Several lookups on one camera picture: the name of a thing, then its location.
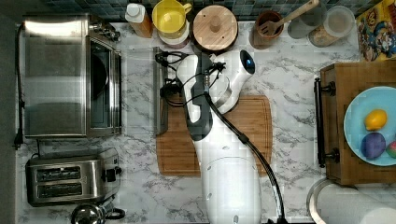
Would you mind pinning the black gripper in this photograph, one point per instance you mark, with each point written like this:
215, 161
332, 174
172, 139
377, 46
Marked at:
171, 86

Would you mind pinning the glass oven door with handle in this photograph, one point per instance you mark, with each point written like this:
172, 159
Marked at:
143, 110

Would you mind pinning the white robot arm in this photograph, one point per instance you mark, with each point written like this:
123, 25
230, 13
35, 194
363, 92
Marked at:
209, 88

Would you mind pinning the silver toaster oven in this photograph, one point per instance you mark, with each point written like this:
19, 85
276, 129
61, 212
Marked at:
71, 76

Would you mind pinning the orange bottle with white cap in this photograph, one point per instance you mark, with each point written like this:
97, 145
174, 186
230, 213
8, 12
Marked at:
139, 20

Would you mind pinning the yellow cup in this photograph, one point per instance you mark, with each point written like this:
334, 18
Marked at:
169, 16

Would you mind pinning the black canister with wooden lid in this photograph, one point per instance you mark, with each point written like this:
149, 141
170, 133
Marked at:
214, 28

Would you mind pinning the bamboo cutting board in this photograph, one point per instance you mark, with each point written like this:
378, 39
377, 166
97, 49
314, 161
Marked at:
175, 151

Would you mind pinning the wooden spatula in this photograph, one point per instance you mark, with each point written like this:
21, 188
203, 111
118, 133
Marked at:
270, 27

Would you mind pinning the brown wooden utensil holder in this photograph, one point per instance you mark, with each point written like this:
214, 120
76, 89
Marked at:
260, 37

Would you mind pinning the silver two-slot toaster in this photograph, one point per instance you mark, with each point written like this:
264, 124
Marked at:
87, 178

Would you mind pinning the empty clear plastic container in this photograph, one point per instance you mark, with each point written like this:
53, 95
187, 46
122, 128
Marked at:
307, 22

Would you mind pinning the clear jar of cereal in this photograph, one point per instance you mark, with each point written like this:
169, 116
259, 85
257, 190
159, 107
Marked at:
338, 24

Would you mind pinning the yellow lemon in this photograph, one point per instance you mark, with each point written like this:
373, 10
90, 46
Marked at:
376, 120

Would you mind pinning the purple toy fruit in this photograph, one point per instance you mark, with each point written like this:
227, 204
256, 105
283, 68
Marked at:
373, 145

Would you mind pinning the light blue plate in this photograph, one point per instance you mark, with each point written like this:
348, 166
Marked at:
381, 97

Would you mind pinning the yellow cereal box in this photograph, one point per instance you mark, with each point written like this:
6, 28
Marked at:
376, 32

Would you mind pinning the red green toy fruit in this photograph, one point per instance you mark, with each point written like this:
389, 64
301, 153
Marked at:
391, 149

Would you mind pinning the wooden drawer box with handle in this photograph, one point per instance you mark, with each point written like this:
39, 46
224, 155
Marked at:
335, 88

